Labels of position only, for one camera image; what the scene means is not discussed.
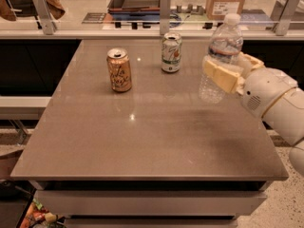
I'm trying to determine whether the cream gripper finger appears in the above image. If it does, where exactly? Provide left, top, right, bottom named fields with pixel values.
left=202, top=56, right=245, bottom=94
left=237, top=52, right=265, bottom=78

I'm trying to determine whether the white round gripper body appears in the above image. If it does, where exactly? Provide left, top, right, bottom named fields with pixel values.
left=241, top=67, right=298, bottom=118

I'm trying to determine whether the clear plastic water bottle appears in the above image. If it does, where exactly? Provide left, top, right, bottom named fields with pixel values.
left=199, top=13, right=243, bottom=104

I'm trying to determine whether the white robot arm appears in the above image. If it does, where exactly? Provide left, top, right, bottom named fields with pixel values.
left=202, top=53, right=304, bottom=176

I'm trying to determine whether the white green soda can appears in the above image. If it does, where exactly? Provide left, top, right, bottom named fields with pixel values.
left=161, top=32, right=182, bottom=73

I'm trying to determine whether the cardboard box with label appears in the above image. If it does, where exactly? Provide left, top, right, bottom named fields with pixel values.
left=205, top=0, right=245, bottom=20

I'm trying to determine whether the orange LaCroix can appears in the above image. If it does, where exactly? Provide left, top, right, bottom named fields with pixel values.
left=106, top=47, right=132, bottom=92

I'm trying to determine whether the grey open tray box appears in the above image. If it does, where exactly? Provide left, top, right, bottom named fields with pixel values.
left=107, top=0, right=167, bottom=13

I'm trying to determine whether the grey table base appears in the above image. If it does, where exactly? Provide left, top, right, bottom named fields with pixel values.
left=34, top=189, right=267, bottom=228

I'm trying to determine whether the brown jacket on chair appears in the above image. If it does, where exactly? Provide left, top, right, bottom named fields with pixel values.
left=0, top=0, right=66, bottom=21

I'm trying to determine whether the colourful snack bag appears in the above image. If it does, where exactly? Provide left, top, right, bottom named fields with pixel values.
left=17, top=199, right=59, bottom=228

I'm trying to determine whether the right metal glass bracket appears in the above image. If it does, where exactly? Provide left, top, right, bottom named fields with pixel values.
left=275, top=0, right=304, bottom=36

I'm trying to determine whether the metal glass bracket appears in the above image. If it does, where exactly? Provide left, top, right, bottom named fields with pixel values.
left=32, top=0, right=57, bottom=35
left=160, top=0, right=171, bottom=35
left=275, top=0, right=304, bottom=36

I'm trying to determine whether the middle metal glass bracket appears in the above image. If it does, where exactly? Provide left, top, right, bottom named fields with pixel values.
left=160, top=0, right=171, bottom=35

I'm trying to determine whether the left metal glass bracket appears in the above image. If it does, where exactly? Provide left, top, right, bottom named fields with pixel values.
left=32, top=0, right=57, bottom=35

